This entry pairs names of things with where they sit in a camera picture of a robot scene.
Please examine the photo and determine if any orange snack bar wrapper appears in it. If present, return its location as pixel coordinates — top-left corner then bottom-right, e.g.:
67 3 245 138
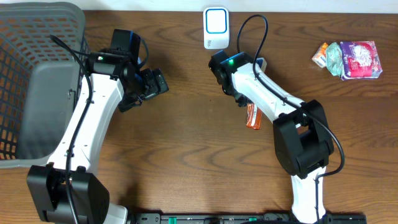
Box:
246 103 262 130

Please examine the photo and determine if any small orange juice carton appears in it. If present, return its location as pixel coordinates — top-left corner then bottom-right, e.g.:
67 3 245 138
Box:
312 42 328 68

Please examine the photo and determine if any teal green packet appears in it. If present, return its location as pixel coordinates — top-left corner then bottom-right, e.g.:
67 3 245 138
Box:
325 42 343 77

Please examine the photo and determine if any floral red purple packet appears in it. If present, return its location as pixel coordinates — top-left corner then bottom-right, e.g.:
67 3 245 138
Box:
339 41 383 80

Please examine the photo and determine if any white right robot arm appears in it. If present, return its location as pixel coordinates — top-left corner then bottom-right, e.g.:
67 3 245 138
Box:
208 50 334 223

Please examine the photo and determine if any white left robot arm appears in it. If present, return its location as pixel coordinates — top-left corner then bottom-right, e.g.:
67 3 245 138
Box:
27 52 169 223

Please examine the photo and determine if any white barcode scanner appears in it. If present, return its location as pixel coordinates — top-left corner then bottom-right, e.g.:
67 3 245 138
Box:
203 7 230 50

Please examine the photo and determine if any grey plastic lattice basket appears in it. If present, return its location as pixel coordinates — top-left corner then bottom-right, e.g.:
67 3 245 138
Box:
1 2 90 169

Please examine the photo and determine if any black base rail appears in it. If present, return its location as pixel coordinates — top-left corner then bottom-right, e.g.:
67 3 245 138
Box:
127 213 367 224

